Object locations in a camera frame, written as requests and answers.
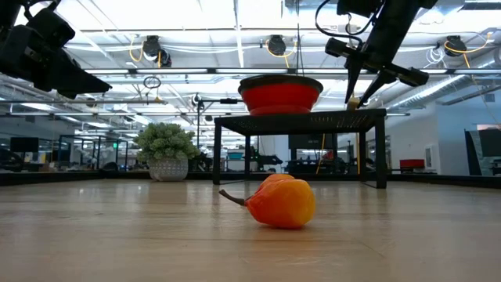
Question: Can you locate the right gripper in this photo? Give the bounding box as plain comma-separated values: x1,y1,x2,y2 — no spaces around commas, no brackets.
324,37,431,109

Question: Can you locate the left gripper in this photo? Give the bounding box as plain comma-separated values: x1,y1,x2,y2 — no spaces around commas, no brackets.
7,24,114,99

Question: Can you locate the red collapsible colander grey rim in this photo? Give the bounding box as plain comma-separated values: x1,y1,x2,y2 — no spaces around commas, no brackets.
237,74,325,117

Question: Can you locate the orange pear with stem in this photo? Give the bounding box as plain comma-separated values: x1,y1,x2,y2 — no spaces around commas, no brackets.
261,173,296,185
218,178,317,230

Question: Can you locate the black perforated metal stand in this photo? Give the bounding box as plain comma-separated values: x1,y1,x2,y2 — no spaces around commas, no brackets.
213,108,388,190

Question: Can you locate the black monitor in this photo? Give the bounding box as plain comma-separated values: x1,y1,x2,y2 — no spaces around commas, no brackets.
288,133,334,150
9,136,40,154

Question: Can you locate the red box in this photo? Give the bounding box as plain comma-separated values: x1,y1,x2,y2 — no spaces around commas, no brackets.
398,158,426,171

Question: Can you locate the potted green succulent plant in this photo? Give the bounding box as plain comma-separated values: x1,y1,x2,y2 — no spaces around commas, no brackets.
133,121,201,183

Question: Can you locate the white ceiling duct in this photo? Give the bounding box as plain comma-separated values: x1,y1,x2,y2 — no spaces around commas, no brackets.
385,74,469,111

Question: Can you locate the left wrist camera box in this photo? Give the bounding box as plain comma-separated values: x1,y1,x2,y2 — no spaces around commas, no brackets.
26,6,76,50

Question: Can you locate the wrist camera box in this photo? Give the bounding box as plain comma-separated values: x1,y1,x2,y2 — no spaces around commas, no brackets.
336,0,387,19
26,6,76,50

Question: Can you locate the hanging black cable coil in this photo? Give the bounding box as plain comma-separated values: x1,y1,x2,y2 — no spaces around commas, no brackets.
142,74,162,90

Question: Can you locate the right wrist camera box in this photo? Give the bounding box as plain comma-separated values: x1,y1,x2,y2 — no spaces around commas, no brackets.
336,0,387,19

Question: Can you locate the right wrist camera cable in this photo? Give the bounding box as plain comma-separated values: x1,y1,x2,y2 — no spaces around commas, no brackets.
314,0,366,46

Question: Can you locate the black wall panel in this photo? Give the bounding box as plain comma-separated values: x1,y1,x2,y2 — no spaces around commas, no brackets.
464,128,501,177

